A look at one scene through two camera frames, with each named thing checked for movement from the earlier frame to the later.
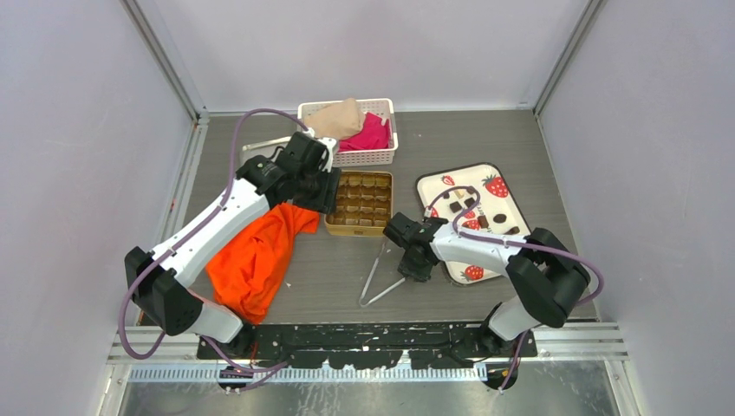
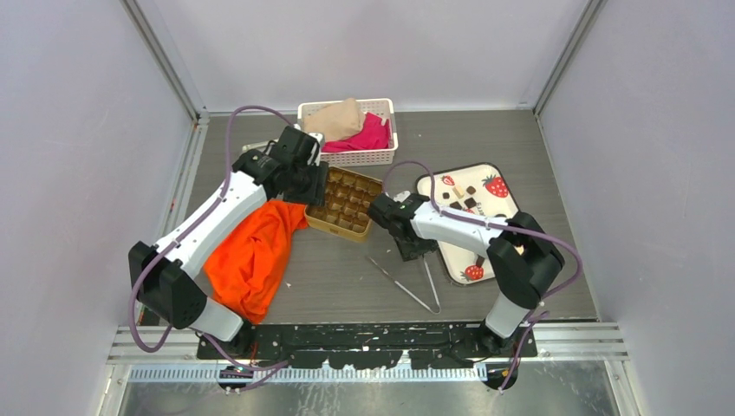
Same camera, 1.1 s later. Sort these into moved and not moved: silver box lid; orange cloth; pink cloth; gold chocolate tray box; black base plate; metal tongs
Moved: metal tongs; gold chocolate tray box
Not moved: pink cloth; orange cloth; black base plate; silver box lid
